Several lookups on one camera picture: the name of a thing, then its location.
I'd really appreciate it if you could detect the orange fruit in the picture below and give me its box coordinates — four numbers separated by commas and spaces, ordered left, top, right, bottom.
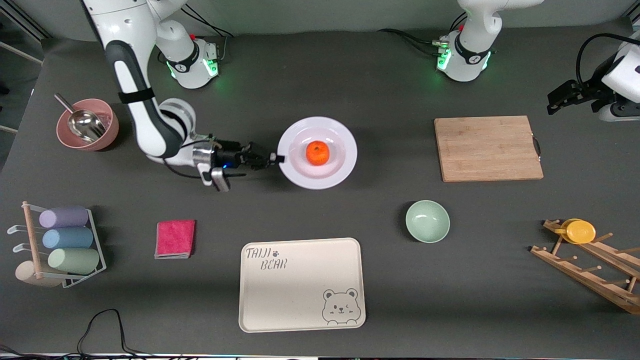
306, 140, 331, 166

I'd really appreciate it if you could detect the white round plate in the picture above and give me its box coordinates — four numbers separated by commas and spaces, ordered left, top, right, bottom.
277, 116, 359, 190

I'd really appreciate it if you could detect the wooden cutting board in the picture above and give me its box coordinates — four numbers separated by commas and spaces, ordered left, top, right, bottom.
434, 115, 544, 183

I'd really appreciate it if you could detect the pink folded cloth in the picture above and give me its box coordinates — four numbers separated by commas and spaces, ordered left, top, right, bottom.
154, 219, 197, 260

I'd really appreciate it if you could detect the pink bowl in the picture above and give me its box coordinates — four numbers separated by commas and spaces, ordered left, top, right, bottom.
56, 98, 120, 152

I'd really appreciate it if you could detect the yellow cup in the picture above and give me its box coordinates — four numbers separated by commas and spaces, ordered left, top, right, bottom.
554, 218, 597, 245

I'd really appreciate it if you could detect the beige bear print tray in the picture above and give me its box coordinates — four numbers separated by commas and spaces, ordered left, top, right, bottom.
238, 237, 366, 333

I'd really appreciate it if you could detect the metal scoop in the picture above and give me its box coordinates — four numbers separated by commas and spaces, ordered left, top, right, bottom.
54, 93, 107, 144

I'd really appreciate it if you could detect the purple cup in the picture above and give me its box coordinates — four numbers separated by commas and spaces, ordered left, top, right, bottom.
39, 206, 90, 229

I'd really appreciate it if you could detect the light green bowl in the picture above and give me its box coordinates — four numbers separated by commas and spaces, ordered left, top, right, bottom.
405, 200, 451, 244

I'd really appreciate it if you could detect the wooden peg drying rack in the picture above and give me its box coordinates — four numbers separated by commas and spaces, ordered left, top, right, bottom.
530, 219, 640, 315

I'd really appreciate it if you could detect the blue cup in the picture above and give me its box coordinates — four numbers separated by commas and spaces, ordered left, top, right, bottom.
42, 227, 94, 250

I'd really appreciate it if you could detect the green cup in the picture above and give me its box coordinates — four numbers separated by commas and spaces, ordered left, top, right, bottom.
47, 248, 101, 275

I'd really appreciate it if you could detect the beige cup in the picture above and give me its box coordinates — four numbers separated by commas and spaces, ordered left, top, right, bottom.
15, 260, 64, 289

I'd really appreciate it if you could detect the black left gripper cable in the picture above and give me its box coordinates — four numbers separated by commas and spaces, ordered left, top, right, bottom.
575, 32, 640, 87

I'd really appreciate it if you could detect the black right arm base cable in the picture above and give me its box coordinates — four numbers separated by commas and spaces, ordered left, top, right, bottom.
180, 5, 238, 66

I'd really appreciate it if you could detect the black arm base cable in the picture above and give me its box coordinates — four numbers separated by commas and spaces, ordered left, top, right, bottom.
377, 12, 468, 57
180, 5, 238, 66

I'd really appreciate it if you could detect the black left arm base cable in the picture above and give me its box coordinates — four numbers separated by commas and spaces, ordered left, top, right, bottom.
377, 12, 468, 57

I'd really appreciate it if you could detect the white wire cup rack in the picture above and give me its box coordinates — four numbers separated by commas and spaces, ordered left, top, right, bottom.
7, 202, 107, 289

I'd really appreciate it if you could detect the thin black looped cable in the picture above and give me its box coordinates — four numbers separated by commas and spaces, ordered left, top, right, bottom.
0, 308, 186, 360

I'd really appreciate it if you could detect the wooden dowel post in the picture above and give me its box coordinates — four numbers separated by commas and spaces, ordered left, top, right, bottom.
22, 201, 44, 280

